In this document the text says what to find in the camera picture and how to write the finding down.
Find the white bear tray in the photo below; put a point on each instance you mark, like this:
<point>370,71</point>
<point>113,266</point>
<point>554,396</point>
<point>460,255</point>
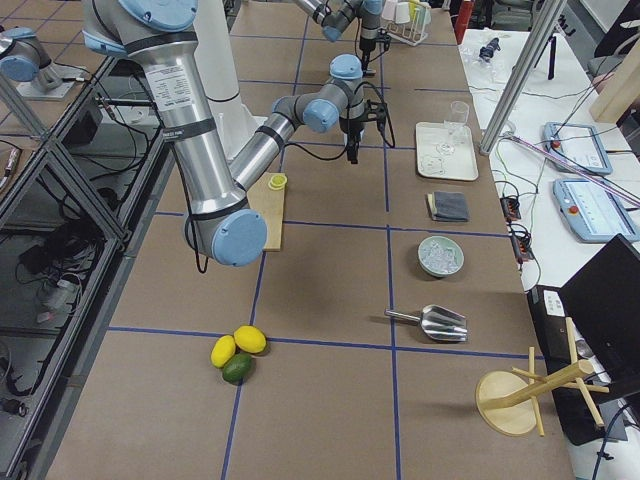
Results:
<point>441,155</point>

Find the green bowl of ice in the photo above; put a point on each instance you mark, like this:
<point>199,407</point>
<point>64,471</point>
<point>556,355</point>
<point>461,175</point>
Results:
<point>440,256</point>

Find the clear wine glass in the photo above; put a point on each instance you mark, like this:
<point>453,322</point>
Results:
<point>454,123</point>

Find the yellow sponge cloth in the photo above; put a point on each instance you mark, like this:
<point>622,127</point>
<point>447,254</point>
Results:
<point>430,205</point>

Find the black laptop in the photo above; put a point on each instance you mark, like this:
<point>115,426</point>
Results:
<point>602,299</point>

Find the steel ice scoop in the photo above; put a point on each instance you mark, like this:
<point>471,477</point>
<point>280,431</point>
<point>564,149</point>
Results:
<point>437,323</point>

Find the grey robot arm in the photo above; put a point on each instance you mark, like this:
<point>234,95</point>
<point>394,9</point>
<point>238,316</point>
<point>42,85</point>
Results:
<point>184,50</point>
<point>334,22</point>

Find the far blue teach pendant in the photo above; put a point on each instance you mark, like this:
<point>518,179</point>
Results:
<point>578,144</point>

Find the near blue teach pendant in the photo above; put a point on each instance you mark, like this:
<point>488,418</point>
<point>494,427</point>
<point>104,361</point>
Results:
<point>593,214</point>

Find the blue teach pendant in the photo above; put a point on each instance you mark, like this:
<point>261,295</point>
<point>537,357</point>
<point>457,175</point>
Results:
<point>578,144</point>
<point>593,214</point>

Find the yellow lemon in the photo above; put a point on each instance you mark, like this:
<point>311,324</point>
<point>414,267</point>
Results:
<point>250,339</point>
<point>223,350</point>

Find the wooden cutting board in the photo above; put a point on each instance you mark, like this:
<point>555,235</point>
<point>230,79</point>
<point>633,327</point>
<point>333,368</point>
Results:
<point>271,205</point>

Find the white cup rack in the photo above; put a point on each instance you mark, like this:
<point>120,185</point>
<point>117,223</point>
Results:
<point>406,21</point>

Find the wooden cup tree stand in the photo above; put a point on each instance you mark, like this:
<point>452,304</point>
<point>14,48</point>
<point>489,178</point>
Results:
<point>508,400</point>

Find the grey folded cloth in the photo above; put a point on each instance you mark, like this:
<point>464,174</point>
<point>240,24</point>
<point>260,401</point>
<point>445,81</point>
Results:
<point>450,207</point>

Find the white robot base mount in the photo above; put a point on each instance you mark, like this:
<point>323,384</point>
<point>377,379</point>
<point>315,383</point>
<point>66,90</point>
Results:
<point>214,59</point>

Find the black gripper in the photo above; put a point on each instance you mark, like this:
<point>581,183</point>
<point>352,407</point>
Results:
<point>351,126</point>

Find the aluminium frame post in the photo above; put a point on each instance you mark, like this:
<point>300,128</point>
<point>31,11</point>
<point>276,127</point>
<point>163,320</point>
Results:
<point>542,28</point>

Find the bottom lemon slice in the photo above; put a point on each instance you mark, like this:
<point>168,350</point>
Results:
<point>277,182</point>

